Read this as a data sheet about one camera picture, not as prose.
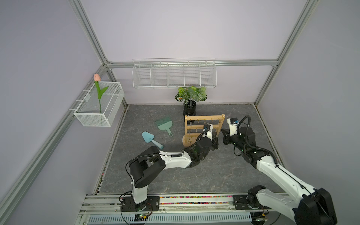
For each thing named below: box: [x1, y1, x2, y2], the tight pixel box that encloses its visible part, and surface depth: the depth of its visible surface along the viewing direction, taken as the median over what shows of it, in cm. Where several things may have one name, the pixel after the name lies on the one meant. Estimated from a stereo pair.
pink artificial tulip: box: [93, 73, 110, 114], surface depth 81 cm
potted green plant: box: [174, 86, 208, 116], surface depth 95 cm
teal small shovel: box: [141, 131, 164, 150], surface depth 101 cm
